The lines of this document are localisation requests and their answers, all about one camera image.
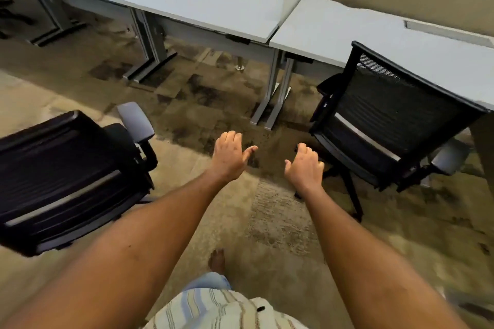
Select person's right hand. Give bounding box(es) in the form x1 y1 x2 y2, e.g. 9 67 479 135
284 143 325 197

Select person's left hand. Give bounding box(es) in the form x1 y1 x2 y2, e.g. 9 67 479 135
210 131 259 183

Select person's right forearm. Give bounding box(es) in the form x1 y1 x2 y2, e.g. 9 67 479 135
295 186 469 329

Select person's left forearm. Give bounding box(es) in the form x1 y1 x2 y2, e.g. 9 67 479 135
0 171 242 329

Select black mesh back office chair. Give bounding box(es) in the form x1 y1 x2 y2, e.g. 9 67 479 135
295 41 491 223

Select person's bare foot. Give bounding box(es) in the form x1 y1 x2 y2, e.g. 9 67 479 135
208 249 227 275

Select blue denim shorts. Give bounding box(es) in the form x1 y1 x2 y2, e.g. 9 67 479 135
181 272 232 292

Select striped cream shirt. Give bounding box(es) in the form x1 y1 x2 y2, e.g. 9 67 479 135
144 288 310 329

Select black office chair grey armrest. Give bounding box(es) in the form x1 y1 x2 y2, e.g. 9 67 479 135
0 101 159 258

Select dark chair base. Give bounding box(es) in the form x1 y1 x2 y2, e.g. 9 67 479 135
0 0 36 39

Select grey desk with cables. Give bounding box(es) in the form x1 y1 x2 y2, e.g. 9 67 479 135
91 0 288 127

